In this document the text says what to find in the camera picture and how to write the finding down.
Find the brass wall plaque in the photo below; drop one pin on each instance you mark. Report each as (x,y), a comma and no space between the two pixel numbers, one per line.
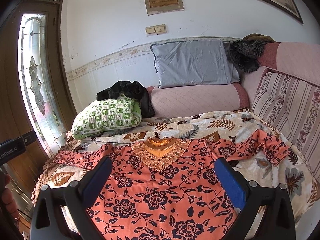
(161,6)

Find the dark furry cloth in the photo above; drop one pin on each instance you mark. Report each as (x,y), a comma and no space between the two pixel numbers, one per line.
(244,54)

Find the striped floral cushion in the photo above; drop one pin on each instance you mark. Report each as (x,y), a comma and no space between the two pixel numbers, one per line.
(292,107)

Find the cream leaf pattern blanket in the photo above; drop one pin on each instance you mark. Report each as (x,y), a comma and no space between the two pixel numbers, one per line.
(292,171)

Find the black cloth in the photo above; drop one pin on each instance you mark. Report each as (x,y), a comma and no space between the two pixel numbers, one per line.
(132,90)

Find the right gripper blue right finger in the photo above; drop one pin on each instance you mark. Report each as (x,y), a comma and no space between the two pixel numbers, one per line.
(248,196)

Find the pink quilted bolster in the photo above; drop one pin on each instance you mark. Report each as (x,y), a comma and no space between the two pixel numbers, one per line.
(188,101)

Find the wooden stained glass door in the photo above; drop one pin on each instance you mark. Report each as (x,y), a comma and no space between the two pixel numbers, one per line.
(34,96)

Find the orange black floral garment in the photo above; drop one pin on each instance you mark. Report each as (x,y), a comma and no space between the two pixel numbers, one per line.
(167,189)

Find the left hand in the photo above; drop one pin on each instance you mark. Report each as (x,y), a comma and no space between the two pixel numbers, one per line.
(9,208)

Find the green white patterned pillow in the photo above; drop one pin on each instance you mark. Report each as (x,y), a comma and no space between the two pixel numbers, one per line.
(106,116)

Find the grey pillow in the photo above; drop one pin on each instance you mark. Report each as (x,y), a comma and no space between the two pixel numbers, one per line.
(193,62)

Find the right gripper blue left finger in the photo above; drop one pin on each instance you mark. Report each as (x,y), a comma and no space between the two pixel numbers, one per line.
(48,221)

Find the beige wall switch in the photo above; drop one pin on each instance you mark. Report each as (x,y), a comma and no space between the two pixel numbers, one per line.
(156,30)

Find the pink quilted backrest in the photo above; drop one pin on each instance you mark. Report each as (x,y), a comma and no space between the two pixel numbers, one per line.
(296,59)

